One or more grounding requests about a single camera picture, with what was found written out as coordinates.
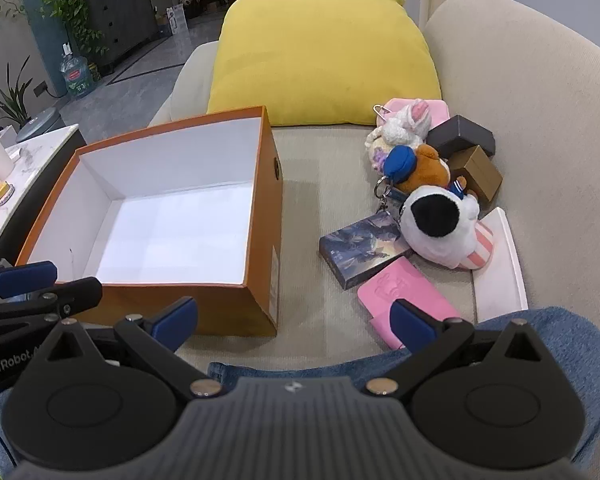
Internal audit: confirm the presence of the white marble table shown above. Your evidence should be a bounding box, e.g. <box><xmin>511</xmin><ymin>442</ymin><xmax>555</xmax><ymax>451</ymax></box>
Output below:
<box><xmin>0</xmin><ymin>124</ymin><xmax>88</xmax><ymax>268</ymax></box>

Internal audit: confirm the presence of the long-leaf potted plant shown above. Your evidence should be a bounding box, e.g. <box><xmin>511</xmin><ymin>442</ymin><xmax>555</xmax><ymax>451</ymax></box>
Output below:
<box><xmin>0</xmin><ymin>55</ymin><xmax>33</xmax><ymax>128</ymax></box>

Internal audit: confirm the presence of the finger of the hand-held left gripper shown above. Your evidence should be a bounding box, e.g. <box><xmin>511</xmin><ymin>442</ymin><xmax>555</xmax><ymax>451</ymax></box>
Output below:
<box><xmin>0</xmin><ymin>260</ymin><xmax>59</xmax><ymax>306</ymax></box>
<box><xmin>0</xmin><ymin>276</ymin><xmax>104</xmax><ymax>333</ymax></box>

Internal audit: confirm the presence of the dark illustrated card box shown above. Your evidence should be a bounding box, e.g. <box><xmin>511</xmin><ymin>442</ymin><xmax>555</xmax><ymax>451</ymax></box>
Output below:
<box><xmin>319</xmin><ymin>210</ymin><xmax>415</xmax><ymax>290</ymax></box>

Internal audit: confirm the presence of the brown dog plush toy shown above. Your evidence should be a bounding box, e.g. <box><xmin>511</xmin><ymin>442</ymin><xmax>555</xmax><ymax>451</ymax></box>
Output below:
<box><xmin>382</xmin><ymin>143</ymin><xmax>480</xmax><ymax>201</ymax></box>

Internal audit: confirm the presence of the white tray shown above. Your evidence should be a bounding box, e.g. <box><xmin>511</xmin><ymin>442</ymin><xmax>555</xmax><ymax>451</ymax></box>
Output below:
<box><xmin>472</xmin><ymin>206</ymin><xmax>529</xmax><ymax>323</ymax></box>

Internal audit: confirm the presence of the person's blue jeans leg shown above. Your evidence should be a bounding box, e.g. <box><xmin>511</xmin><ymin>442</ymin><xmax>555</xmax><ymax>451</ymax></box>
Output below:
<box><xmin>0</xmin><ymin>306</ymin><xmax>600</xmax><ymax>480</ymax></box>

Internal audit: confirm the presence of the pink wallet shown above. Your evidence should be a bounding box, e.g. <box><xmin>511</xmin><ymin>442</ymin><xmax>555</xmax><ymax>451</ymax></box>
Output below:
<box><xmin>357</xmin><ymin>256</ymin><xmax>462</xmax><ymax>351</ymax></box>

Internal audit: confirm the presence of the beige sofa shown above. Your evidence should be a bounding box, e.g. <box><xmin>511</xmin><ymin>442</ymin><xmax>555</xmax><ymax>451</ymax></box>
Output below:
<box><xmin>147</xmin><ymin>0</ymin><xmax>600</xmax><ymax>391</ymax></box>

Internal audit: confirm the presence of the white rabbit plush toy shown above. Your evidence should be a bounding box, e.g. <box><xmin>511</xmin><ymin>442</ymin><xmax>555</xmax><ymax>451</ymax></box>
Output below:
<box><xmin>364</xmin><ymin>99</ymin><xmax>433</xmax><ymax>168</ymax></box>

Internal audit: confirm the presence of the grey round bin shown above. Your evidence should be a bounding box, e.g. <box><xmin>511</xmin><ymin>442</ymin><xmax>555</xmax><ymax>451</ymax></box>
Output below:
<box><xmin>15</xmin><ymin>108</ymin><xmax>68</xmax><ymax>143</ymax></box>

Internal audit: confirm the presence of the white floor sign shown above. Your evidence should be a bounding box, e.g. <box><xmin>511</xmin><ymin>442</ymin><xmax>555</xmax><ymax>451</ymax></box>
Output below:
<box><xmin>169</xmin><ymin>4</ymin><xmax>187</xmax><ymax>36</ymax></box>

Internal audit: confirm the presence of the brown box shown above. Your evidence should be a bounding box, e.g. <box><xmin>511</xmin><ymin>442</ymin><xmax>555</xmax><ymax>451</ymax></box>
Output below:
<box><xmin>447</xmin><ymin>145</ymin><xmax>503</xmax><ymax>206</ymax></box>

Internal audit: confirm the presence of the metal key ring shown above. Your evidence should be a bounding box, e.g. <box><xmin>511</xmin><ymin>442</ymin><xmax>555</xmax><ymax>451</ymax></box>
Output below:
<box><xmin>373</xmin><ymin>176</ymin><xmax>397</xmax><ymax>221</ymax></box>

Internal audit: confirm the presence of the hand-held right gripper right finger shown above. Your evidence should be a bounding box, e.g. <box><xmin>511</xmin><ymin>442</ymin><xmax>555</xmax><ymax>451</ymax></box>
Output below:
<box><xmin>365</xmin><ymin>299</ymin><xmax>561</xmax><ymax>401</ymax></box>

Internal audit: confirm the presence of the large water bottle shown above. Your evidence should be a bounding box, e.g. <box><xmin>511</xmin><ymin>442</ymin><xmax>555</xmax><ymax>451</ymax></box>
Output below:
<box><xmin>59</xmin><ymin>42</ymin><xmax>92</xmax><ymax>100</ymax></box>

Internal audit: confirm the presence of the black box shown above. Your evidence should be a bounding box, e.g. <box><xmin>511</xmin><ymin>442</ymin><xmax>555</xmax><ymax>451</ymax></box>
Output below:
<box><xmin>426</xmin><ymin>115</ymin><xmax>496</xmax><ymax>159</ymax></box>

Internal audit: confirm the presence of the pink pouch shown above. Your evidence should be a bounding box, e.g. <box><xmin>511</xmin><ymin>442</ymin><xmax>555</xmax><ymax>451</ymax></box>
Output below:
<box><xmin>382</xmin><ymin>98</ymin><xmax>451</xmax><ymax>132</ymax></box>

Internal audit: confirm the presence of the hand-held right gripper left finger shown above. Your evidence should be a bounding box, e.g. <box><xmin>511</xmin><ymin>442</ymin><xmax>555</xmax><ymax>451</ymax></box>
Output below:
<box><xmin>30</xmin><ymin>296</ymin><xmax>223</xmax><ymax>401</ymax></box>

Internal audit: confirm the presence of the yellow pillow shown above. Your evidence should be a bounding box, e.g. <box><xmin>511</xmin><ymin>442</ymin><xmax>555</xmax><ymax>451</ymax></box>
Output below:
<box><xmin>206</xmin><ymin>0</ymin><xmax>442</xmax><ymax>127</ymax></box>

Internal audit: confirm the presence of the dark cabinet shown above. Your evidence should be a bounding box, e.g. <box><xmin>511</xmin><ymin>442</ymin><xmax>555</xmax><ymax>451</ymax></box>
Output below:
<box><xmin>82</xmin><ymin>0</ymin><xmax>163</xmax><ymax>73</ymax></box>

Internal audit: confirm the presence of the orange cardboard box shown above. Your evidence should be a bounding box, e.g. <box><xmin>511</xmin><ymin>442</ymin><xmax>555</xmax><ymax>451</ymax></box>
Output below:
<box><xmin>14</xmin><ymin>105</ymin><xmax>284</xmax><ymax>338</ymax></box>

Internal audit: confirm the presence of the black and white plush toy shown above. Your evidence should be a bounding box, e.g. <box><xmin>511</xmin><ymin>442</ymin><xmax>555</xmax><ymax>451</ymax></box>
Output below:
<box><xmin>399</xmin><ymin>185</ymin><xmax>481</xmax><ymax>271</ymax></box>

